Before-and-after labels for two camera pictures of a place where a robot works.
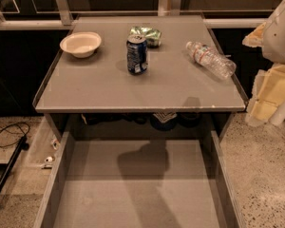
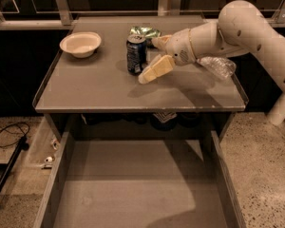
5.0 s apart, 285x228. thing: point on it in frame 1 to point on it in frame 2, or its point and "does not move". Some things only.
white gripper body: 280,38 to 180,46
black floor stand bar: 24,145 does not move
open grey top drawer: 138,183 does not move
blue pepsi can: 137,53 does not move
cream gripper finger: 256,38 to 161,41
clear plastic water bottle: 212,61 does not move
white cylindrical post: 282,110 does not move
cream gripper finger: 274,86 to 161,64
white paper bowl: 82,44 does not move
